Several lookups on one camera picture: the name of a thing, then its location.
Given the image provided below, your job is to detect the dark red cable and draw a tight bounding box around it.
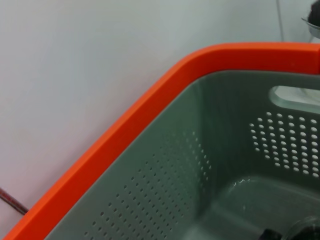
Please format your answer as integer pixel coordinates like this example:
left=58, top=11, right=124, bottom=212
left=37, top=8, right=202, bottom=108
left=0, top=188, right=29, bottom=215

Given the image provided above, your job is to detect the glass pitcher black handle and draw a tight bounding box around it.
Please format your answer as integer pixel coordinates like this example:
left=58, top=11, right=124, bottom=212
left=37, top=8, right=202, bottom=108
left=301, top=0, right=320, bottom=39

